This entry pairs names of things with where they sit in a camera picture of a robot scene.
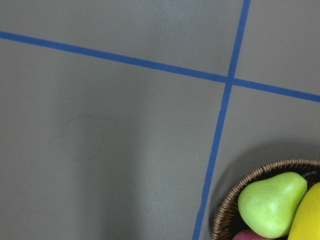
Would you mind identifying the green pear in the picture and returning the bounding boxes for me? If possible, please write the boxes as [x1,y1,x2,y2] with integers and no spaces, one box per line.
[237,172,307,239]

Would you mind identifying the red apple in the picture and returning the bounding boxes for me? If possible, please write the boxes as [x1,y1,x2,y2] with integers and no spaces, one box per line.
[232,229,272,240]

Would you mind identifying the woven wicker fruit basket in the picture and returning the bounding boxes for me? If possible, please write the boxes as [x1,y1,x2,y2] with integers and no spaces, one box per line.
[211,158,320,240]

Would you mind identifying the yellow banana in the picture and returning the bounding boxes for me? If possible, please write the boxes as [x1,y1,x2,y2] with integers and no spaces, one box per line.
[287,183,320,240]

